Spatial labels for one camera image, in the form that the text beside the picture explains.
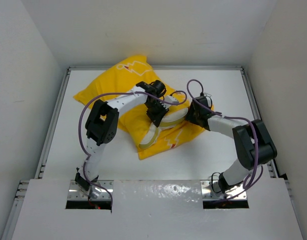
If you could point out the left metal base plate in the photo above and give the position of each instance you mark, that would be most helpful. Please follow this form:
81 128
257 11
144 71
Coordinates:
76 192

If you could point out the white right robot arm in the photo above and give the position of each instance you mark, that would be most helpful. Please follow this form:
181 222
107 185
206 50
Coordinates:
253 143

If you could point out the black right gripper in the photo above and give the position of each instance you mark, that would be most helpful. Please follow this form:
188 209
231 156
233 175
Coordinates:
189 116

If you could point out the aluminium table frame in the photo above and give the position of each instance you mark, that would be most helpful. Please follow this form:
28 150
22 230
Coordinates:
194 161

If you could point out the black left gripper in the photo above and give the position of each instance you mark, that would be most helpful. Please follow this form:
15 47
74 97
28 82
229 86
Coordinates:
156 117

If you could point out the cream foam pillow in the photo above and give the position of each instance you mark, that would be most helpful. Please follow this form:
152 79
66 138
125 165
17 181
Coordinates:
168 121

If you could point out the white front cover board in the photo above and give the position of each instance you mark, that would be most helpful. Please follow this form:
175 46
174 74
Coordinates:
156 210

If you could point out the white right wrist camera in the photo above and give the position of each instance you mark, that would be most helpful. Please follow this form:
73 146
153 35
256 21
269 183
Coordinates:
207 95

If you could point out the yellow printed pillowcase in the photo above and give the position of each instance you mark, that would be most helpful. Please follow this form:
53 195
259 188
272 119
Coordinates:
122 77

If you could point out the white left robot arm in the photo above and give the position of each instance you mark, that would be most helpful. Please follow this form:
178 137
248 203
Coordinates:
102 123

